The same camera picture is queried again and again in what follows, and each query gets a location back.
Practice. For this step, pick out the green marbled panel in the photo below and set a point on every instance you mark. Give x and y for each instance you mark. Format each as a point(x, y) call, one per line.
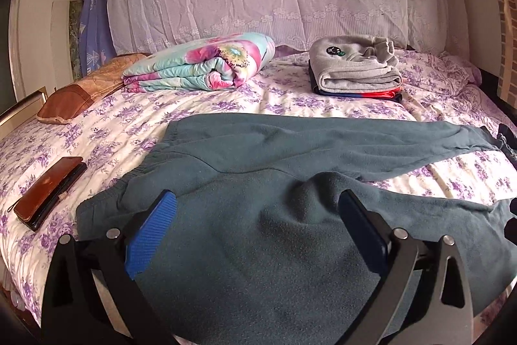
point(76, 33)

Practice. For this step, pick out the white framed door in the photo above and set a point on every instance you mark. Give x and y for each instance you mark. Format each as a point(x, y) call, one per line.
point(16, 46)

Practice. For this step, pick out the folded grey pants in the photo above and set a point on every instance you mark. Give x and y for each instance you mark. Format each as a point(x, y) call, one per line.
point(355, 78)

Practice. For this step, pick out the folded floral quilt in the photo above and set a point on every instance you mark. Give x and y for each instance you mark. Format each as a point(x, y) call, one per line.
point(194, 66)

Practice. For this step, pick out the dark teal pants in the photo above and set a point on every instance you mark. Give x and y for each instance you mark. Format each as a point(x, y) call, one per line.
point(262, 248)

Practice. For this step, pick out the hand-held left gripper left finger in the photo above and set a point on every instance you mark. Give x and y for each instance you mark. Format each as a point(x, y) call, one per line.
point(151, 236)

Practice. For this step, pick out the brown pillow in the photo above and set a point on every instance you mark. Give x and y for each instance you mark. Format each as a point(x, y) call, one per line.
point(76, 94)

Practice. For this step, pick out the purple floral bedsheet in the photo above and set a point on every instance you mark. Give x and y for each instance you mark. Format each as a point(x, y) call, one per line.
point(121, 126)

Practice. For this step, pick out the checkered beige curtain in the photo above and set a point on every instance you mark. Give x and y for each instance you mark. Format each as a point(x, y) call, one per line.
point(507, 25)

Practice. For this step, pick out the purple floral pillow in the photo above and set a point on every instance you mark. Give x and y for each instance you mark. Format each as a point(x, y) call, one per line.
point(456, 68)

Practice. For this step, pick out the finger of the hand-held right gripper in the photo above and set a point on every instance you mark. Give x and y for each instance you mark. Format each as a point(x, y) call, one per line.
point(509, 139)

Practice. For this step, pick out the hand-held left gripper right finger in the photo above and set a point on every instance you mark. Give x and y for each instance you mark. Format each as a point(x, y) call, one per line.
point(363, 232)

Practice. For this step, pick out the blue patterned cloth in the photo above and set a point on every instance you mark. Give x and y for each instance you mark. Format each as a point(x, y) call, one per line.
point(95, 25)

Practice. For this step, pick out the folded red navy garment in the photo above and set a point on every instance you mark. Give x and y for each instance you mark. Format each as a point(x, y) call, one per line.
point(375, 94)

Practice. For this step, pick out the brown wallet phone case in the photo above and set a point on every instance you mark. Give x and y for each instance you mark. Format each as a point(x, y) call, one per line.
point(48, 191)

